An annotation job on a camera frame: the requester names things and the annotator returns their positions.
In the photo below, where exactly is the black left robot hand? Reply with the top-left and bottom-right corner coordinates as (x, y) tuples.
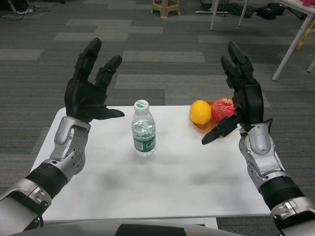
(64, 37), (125, 123)

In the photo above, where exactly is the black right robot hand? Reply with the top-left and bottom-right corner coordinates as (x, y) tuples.
(201, 41), (264, 145)

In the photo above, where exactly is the clear plastic water bottle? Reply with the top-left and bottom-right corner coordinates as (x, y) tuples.
(131, 99), (157, 157)

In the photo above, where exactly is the red apple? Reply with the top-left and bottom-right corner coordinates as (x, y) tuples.
(211, 97), (236, 122)

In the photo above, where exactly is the yellow orange fruit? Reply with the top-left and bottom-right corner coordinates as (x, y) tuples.
(189, 100), (212, 124)

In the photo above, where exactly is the brown wooden plate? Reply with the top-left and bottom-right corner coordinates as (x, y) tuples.
(190, 100), (224, 135)

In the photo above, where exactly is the yellow measuring tape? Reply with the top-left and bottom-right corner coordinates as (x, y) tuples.
(296, 12), (315, 50)

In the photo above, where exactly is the black bag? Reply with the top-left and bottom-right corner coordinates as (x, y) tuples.
(256, 2), (286, 20)

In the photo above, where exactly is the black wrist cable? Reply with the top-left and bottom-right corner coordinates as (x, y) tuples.
(261, 118), (274, 133)

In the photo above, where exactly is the white desk frame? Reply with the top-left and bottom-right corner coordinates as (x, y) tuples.
(209, 0), (315, 82)

